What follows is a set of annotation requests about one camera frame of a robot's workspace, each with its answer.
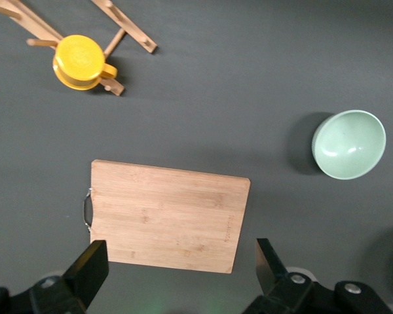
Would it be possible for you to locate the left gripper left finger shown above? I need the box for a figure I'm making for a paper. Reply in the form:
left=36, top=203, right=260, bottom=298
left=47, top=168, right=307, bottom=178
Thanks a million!
left=28, top=239, right=110, bottom=314

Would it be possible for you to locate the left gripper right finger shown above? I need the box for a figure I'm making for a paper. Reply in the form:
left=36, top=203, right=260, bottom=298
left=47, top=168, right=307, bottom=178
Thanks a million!
left=241, top=237, right=319, bottom=314

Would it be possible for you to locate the wooden cutting board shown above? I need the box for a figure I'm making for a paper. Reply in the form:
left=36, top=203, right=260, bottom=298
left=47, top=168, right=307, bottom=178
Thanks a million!
left=82, top=159, right=252, bottom=275

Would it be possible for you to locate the yellow mug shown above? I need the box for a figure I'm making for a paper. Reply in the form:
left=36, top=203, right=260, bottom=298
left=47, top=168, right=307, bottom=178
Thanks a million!
left=52, top=34, right=119, bottom=91

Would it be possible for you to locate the light green bowl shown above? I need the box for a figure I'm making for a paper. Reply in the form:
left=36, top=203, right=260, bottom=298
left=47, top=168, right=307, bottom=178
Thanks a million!
left=311, top=109, right=388, bottom=181

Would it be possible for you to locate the wooden peg mug rack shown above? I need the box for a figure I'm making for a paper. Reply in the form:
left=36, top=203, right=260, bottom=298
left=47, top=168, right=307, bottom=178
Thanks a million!
left=0, top=0, right=159, bottom=97

